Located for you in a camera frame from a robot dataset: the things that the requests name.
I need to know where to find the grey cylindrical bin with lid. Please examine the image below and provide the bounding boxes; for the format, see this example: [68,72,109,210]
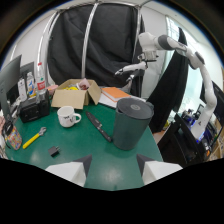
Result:
[112,97,155,151]

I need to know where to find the clear bottle with red label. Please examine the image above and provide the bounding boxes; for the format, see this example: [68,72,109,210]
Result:
[35,61,47,95]

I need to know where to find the black knife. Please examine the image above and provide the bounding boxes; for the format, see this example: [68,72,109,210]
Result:
[85,110,113,144]

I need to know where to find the bottle with blue label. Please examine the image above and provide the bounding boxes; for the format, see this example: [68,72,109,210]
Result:
[26,72,37,99]

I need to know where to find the white mug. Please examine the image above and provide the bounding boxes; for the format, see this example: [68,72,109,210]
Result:
[56,105,82,129]

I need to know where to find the orange book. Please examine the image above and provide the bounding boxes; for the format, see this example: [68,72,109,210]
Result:
[101,86,132,102]

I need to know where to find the white bottle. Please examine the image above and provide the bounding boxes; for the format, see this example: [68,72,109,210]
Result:
[17,78,28,102]

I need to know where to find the white paper sheets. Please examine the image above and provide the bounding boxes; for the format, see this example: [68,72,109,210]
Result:
[98,87,147,110]

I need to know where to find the computer monitor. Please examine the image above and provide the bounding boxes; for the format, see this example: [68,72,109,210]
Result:
[0,54,23,118]

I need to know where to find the black desk with equipment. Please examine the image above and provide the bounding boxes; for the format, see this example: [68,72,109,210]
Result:
[157,113,214,168]

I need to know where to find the black toaster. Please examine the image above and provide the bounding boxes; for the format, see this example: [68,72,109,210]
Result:
[18,92,52,124]

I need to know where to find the black curtain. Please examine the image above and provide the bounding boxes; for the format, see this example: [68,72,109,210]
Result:
[46,3,145,98]

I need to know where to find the colourful patterned cup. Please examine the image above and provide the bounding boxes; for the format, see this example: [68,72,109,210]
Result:
[2,121,23,151]

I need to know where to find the yellow handled wrench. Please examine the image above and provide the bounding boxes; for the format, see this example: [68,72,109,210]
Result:
[22,126,48,150]

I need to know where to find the small black power adapter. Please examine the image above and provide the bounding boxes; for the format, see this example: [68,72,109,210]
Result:
[48,145,61,158]

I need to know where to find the black cloth hanging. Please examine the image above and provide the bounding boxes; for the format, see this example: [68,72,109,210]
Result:
[146,27,190,134]

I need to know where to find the open cardboard box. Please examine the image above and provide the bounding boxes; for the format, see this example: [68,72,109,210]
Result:
[50,78,102,110]

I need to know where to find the metal frame pole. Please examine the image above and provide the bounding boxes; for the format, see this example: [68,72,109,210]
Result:
[80,2,100,80]

